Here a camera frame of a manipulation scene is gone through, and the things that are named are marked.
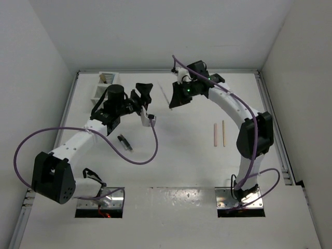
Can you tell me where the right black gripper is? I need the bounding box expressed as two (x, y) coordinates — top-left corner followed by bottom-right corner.
(171, 80), (198, 108)

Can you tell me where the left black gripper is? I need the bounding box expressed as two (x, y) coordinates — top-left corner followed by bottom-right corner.
(116, 82), (153, 117)

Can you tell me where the thin white stick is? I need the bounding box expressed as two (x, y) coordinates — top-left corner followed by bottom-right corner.
(158, 82), (172, 110)

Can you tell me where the pink makeup stick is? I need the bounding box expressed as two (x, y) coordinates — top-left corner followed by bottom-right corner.
(213, 123), (218, 147)

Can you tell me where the black clear mascara tube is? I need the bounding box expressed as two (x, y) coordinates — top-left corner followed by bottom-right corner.
(117, 134), (133, 153)

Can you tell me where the wooden tan stick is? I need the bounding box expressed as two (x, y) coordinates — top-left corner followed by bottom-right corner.
(222, 120), (226, 147)

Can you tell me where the dark green gold pencil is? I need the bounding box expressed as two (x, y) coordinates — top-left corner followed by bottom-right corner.
(99, 74), (107, 84)

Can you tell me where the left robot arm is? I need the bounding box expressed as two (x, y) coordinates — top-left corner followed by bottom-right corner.
(31, 83), (156, 204)

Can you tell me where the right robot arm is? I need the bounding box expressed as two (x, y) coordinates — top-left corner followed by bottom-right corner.
(169, 61), (274, 201)

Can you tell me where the white slotted organizer box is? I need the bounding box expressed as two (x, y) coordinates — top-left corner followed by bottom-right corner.
(91, 71), (121, 104)

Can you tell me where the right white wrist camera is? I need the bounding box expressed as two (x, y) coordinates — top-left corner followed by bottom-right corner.
(171, 67), (188, 84)

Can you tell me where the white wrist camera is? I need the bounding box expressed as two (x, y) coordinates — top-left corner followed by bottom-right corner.
(140, 107), (156, 127)
(171, 67), (188, 84)

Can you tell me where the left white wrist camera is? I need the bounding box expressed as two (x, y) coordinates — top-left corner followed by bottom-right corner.
(140, 107), (156, 127)

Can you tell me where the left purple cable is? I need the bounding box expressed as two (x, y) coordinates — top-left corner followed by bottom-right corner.
(13, 121), (159, 200)

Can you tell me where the purple cable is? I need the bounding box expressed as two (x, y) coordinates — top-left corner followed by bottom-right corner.
(171, 54), (281, 210)
(13, 121), (159, 200)

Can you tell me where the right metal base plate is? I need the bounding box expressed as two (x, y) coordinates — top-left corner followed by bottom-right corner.
(214, 187), (264, 210)

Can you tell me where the metal base plate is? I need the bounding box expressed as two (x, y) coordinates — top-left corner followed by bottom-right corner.
(214, 187), (264, 210)
(76, 187), (125, 210)

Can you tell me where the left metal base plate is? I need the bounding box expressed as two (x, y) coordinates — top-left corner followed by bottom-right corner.
(76, 187), (125, 210)

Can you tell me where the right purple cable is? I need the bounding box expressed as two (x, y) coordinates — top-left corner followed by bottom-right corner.
(171, 54), (281, 210)

